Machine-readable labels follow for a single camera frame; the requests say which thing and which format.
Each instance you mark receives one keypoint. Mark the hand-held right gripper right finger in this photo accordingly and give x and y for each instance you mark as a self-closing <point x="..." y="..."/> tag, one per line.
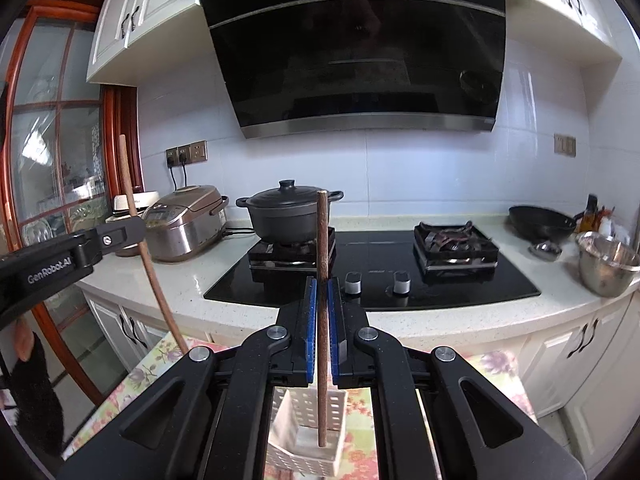
<point x="334" y="330"/>

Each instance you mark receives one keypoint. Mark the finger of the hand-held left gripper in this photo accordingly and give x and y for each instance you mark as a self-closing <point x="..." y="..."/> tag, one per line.
<point x="122" y="237"/>

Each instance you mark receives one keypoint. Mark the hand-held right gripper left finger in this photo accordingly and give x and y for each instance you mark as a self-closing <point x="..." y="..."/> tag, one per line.
<point x="311" y="325"/>

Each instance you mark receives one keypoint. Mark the brown wooden chopstick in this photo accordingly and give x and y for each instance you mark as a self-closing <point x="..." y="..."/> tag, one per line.
<point x="323" y="240"/>
<point x="155" y="280"/>

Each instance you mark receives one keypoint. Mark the white woven utensil holder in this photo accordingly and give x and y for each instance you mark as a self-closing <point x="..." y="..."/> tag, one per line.
<point x="336" y="405"/>

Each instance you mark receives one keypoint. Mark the person's left forearm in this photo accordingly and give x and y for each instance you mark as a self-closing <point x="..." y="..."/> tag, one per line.
<point x="35" y="400"/>

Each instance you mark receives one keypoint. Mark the person's left hand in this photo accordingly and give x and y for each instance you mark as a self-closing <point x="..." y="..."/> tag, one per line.
<point x="23" y="340"/>

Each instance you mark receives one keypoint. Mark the white kitchen appliance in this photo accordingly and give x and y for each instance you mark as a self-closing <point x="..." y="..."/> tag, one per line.
<point x="145" y="200"/>

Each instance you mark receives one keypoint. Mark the silver stove knob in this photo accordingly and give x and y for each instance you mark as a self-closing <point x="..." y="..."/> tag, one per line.
<point x="353" y="282"/>
<point x="402" y="282"/>

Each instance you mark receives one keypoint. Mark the steel rice cooker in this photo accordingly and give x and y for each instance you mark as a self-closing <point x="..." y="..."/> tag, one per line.
<point x="185" y="225"/>

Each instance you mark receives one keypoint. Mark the black burner grate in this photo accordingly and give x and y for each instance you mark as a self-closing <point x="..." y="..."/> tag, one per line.
<point x="290" y="255"/>
<point x="455" y="245"/>

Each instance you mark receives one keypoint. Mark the black glass gas cooktop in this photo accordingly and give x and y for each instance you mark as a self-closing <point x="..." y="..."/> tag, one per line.
<point x="380" y="260"/>

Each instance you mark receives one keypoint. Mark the white lower cabinet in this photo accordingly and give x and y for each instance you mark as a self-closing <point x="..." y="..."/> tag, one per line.
<point x="125" y="325"/>
<point x="580" y="360"/>

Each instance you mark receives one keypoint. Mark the white cabinet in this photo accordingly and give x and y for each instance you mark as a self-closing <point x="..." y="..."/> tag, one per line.
<point x="580" y="360"/>
<point x="560" y="0"/>
<point x="125" y="325"/>
<point x="150" y="15"/>

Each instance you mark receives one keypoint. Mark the black cooking pot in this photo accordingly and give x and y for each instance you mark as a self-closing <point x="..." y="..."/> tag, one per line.
<point x="280" y="222"/>

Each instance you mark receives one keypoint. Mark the wooden framed glass door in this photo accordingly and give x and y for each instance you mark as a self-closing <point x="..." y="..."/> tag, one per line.
<point x="55" y="150"/>

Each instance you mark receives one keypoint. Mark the floral tablecloth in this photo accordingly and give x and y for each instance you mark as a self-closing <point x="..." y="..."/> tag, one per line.
<point x="150" y="366"/>

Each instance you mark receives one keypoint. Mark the black pot lid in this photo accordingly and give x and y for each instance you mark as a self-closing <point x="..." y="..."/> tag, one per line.
<point x="287" y="192"/>

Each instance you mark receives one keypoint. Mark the white upper cabinet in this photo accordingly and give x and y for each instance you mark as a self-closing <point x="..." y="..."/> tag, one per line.
<point x="150" y="15"/>
<point x="560" y="0"/>

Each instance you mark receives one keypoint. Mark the black wok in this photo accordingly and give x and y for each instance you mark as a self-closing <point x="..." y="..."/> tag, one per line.
<point x="542" y="222"/>

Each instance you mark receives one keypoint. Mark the steel mixing bowl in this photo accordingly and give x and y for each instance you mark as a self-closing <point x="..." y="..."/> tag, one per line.
<point x="605" y="265"/>

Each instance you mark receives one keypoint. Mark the dark sauce bottle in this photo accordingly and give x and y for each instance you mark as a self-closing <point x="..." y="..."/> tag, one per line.
<point x="591" y="212"/>

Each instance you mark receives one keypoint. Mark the black range hood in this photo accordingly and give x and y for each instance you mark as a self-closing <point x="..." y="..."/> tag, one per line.
<point x="360" y="45"/>

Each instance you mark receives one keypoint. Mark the small condiment bottle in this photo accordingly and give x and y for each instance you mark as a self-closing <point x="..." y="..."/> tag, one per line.
<point x="606" y="222"/>

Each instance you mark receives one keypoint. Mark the gold wall outlet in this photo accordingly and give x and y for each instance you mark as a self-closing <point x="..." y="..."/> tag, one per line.
<point x="172" y="156"/>
<point x="185" y="153"/>
<point x="199" y="150"/>

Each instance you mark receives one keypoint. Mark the gold wall switch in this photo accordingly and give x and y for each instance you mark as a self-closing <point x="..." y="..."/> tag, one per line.
<point x="565" y="144"/>

